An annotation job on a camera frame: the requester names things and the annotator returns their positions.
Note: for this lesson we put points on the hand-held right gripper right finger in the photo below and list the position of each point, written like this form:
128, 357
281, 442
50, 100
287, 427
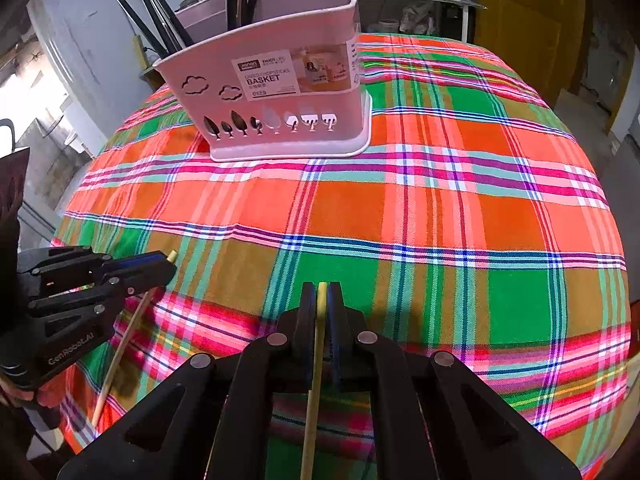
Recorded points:
335, 340

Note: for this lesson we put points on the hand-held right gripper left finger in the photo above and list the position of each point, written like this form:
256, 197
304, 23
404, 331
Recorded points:
305, 330

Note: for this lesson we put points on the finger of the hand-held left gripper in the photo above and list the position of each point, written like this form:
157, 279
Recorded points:
147, 258
145, 275

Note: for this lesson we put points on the light wooden chopstick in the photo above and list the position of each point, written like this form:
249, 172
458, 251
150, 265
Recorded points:
120, 350
314, 410

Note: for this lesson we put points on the pink plastic utensil basket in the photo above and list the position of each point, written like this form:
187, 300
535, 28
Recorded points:
280, 125

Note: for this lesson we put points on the person's left hand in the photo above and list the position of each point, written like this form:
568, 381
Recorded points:
17, 399

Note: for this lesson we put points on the colourful plaid tablecloth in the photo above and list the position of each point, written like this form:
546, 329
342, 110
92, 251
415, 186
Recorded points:
450, 210

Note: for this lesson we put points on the yellow wooden door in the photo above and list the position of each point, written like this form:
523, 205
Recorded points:
525, 20

